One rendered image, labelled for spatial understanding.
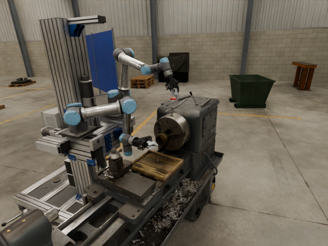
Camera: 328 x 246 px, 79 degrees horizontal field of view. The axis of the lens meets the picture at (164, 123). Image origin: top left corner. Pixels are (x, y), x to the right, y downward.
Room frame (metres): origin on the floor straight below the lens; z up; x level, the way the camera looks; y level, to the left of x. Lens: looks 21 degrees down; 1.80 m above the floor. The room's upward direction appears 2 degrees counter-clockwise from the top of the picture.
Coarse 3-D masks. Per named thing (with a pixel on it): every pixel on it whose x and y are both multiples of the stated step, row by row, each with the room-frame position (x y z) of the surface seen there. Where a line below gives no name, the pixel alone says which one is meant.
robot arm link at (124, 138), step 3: (120, 135) 1.54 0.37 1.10; (123, 135) 1.52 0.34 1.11; (126, 135) 1.51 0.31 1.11; (129, 135) 1.51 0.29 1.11; (120, 138) 1.52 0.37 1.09; (123, 138) 1.50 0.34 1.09; (126, 138) 1.48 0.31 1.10; (120, 141) 1.53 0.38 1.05; (123, 141) 1.49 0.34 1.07; (126, 141) 1.48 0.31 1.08; (123, 144) 1.50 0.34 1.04; (126, 144) 1.49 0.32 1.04; (129, 144) 1.50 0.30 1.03
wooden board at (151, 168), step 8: (152, 152) 1.61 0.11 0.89; (136, 160) 1.46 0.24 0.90; (144, 160) 1.49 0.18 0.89; (152, 160) 1.48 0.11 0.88; (176, 160) 1.47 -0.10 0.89; (136, 168) 1.34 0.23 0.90; (144, 168) 1.36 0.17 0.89; (152, 168) 1.36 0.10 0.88; (160, 168) 1.35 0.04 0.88; (168, 168) 1.35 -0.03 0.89; (176, 168) 1.34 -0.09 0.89; (152, 176) 1.26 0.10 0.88; (160, 176) 1.22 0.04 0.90; (168, 176) 1.24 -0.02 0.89
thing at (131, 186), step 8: (104, 168) 1.25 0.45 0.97; (104, 176) 1.16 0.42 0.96; (128, 176) 1.14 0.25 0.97; (136, 176) 1.14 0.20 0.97; (112, 184) 1.07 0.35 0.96; (120, 184) 1.06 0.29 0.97; (128, 184) 1.06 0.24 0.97; (136, 184) 1.05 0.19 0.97; (144, 184) 1.05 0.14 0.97; (152, 184) 1.05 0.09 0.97; (128, 192) 1.00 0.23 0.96; (136, 192) 0.98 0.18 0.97; (144, 192) 0.98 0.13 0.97
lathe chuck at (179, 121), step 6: (168, 114) 1.68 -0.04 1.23; (162, 120) 1.62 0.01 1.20; (168, 120) 1.59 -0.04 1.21; (174, 120) 1.55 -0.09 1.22; (180, 120) 1.58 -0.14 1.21; (156, 126) 1.66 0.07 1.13; (168, 126) 1.59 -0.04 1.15; (174, 126) 1.56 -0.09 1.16; (180, 126) 1.52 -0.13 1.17; (186, 126) 1.58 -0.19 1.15; (156, 132) 1.66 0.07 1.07; (168, 132) 1.67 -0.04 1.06; (186, 132) 1.55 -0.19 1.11; (180, 138) 1.52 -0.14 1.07; (186, 138) 1.55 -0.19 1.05; (168, 144) 1.59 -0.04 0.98; (174, 144) 1.56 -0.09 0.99; (180, 144) 1.52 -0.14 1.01
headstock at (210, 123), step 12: (180, 96) 2.25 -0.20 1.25; (168, 108) 1.81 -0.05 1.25; (180, 108) 1.77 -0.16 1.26; (192, 108) 1.76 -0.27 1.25; (204, 108) 1.75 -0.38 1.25; (216, 108) 2.06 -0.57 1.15; (192, 120) 1.63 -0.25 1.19; (204, 120) 1.74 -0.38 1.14; (216, 120) 2.09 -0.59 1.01; (192, 132) 1.63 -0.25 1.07; (204, 132) 1.75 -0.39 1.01; (192, 144) 1.63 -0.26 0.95
